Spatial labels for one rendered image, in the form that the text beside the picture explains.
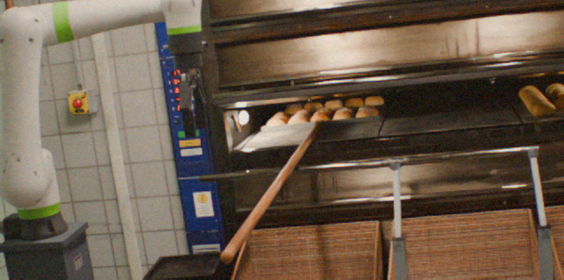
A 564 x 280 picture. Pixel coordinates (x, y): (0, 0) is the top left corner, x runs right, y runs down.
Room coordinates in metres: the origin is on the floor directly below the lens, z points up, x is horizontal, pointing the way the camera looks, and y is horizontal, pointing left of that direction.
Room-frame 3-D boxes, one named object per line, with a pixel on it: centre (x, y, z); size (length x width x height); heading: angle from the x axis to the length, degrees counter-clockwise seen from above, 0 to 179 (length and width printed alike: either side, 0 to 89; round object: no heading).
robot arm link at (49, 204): (2.20, 0.75, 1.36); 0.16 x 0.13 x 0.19; 8
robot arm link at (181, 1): (2.16, 0.25, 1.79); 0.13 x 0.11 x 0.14; 8
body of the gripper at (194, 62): (2.15, 0.26, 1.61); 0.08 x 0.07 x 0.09; 173
